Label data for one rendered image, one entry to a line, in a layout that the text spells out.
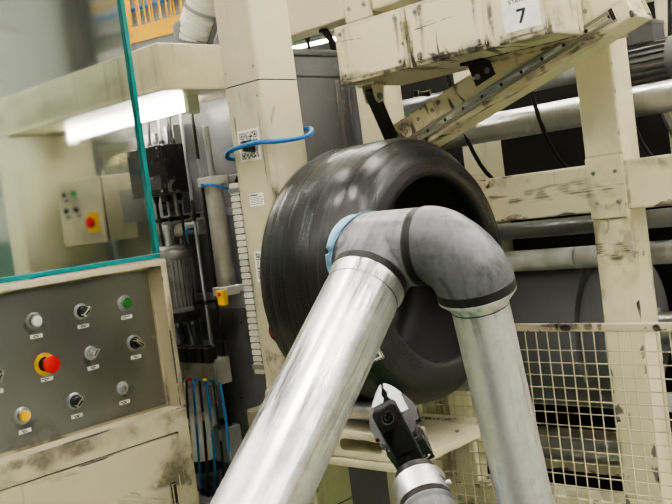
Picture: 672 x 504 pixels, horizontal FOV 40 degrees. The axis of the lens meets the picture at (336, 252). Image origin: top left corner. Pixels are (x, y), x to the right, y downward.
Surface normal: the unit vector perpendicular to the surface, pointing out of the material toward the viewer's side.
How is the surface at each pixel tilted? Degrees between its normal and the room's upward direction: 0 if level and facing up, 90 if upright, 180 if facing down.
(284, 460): 58
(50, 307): 90
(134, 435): 90
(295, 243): 71
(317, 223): 63
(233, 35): 90
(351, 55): 90
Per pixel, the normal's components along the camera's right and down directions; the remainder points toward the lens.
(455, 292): -0.47, 0.36
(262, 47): 0.73, -0.06
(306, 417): 0.30, -0.53
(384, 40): -0.68, 0.13
